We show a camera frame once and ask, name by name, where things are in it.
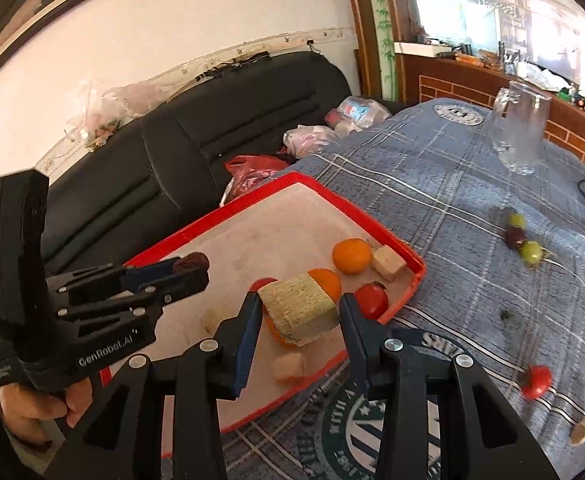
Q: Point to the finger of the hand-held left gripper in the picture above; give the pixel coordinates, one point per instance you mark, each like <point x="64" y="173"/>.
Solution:
<point x="182" y="282"/>
<point x="147" y="272"/>

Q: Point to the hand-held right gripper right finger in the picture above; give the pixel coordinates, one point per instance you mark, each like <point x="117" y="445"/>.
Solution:
<point x="356" y="347"/>

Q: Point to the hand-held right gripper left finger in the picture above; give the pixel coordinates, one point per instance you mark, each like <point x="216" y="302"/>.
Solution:
<point x="248" y="345"/>

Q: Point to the dark red fruit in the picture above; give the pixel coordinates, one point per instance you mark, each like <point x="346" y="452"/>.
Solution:
<point x="195" y="261"/>

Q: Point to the large beige block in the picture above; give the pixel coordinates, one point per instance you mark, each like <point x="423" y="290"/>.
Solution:
<point x="300" y="310"/>

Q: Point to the red tray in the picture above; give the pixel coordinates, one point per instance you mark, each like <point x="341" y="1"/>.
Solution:
<point x="272" y="230"/>

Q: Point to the person's left hand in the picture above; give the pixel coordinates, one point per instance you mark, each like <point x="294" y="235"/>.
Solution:
<point x="27" y="410"/>

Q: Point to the black leather sofa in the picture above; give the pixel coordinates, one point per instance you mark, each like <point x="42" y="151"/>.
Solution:
<point x="172" y="160"/>

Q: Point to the red plastic bag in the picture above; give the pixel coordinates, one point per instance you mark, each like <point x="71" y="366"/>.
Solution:
<point x="252" y="167"/>

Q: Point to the clear crumpled plastic bag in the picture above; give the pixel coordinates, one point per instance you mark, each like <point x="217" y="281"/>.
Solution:
<point x="102" y="110"/>

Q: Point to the blue plaid tablecloth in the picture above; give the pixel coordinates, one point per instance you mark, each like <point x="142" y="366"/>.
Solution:
<point x="447" y="185"/>

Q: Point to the pink white plastic bag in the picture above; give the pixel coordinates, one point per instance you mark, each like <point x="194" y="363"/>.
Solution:
<point x="310" y="139"/>

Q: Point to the dark purple grape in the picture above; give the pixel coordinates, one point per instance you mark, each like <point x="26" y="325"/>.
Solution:
<point x="515" y="236"/>

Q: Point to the green grape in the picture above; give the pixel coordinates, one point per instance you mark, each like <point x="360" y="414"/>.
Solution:
<point x="531" y="252"/>
<point x="516" y="220"/>

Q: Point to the clear bag with blue packet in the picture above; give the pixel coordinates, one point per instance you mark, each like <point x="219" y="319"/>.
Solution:
<point x="360" y="110"/>

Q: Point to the clear glass mug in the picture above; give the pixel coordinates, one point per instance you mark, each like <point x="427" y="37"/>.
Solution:
<point x="495" y="120"/>

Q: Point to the clear glass pitcher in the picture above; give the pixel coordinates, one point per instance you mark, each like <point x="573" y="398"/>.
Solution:
<point x="522" y="130"/>

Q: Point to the wooden counter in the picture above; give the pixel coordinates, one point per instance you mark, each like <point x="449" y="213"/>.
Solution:
<point x="462" y="82"/>

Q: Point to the white flat box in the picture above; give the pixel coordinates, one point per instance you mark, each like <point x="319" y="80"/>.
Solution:
<point x="417" y="49"/>

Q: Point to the wooden arch frame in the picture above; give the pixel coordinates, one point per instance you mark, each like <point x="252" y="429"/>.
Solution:
<point x="367" y="25"/>

